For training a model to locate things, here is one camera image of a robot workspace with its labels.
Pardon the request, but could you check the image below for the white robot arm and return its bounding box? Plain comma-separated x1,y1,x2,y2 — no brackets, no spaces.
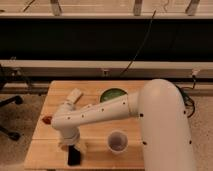
51,79,197,171

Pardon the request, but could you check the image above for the white paper cup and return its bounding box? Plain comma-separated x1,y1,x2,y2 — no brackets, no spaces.
107,130,128,155

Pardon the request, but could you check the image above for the black floor cable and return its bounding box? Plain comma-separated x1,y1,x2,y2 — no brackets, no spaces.
174,74,198,119

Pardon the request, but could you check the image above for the black rectangular eraser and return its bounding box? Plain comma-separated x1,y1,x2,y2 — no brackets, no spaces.
68,146,81,166

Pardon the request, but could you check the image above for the black hanging cable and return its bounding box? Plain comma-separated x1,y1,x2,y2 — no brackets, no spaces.
119,9,157,77

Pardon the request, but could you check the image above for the green bowl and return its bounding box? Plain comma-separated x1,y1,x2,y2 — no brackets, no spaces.
100,88,126,102

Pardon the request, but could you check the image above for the brown red snack piece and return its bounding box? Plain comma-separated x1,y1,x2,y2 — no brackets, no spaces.
42,116,52,125

